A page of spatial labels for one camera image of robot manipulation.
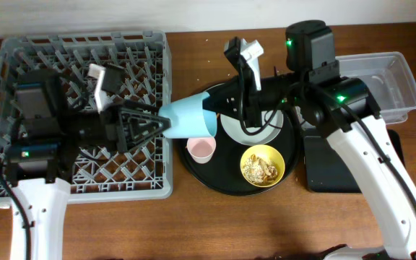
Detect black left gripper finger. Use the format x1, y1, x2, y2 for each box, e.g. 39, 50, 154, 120
117, 117, 171, 152
122, 100, 159, 113

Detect light blue plastic cup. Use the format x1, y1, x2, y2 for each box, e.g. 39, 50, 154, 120
158, 92, 217, 139

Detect white round plate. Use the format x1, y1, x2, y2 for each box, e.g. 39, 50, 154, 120
220, 111, 284, 146

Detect pink plastic cup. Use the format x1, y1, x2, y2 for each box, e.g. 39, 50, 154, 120
186, 137, 216, 164

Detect yellow bowl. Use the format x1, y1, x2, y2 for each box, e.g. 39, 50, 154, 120
240, 144, 286, 188

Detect food scraps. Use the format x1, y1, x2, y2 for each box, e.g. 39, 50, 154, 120
241, 154, 278, 186

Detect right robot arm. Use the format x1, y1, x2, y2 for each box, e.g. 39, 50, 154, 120
119, 20, 416, 259

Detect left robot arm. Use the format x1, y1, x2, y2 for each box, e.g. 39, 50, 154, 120
0, 64, 170, 259

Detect grey plastic dishwasher rack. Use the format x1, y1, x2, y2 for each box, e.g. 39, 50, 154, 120
0, 31, 173, 209

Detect round black tray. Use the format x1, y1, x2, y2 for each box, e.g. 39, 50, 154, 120
173, 110, 302, 196

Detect black rectangular bin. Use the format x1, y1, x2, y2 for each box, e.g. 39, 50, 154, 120
303, 128, 406, 194

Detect clear plastic bin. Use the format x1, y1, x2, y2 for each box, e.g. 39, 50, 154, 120
337, 51, 416, 124

